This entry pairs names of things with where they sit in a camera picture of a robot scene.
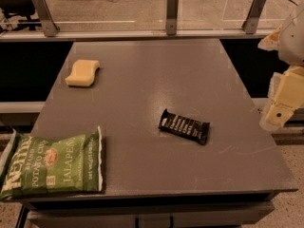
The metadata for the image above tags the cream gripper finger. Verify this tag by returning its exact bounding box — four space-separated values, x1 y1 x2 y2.
259 66 304 131

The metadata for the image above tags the black rxbar chocolate bar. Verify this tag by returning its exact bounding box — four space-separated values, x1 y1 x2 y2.
159 109 210 145

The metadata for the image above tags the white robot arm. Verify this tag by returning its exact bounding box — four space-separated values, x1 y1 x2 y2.
257 2 304 131

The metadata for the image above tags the yellow sponge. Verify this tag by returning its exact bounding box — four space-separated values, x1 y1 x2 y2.
65 60 100 87

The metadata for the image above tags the clear acrylic barrier panel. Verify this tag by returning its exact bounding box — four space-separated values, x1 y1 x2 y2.
0 0 304 33

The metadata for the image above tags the green jalapeno chips bag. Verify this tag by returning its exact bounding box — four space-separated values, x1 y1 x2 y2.
0 129 103 200

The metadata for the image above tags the black office chair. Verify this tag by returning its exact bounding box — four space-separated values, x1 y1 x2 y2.
0 0 41 31

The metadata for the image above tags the right metal bracket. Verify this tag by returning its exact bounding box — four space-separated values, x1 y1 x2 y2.
242 0 267 34

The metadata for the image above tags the metal bracket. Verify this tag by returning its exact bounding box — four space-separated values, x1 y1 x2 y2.
165 0 179 36
242 0 267 34
31 0 59 37

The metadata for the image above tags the middle metal bracket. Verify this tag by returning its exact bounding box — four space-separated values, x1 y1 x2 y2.
165 0 179 36

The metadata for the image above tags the left metal bracket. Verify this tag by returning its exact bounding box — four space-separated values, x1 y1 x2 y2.
31 0 59 37

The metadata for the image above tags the grey metal rail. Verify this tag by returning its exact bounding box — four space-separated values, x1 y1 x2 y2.
0 28 273 42

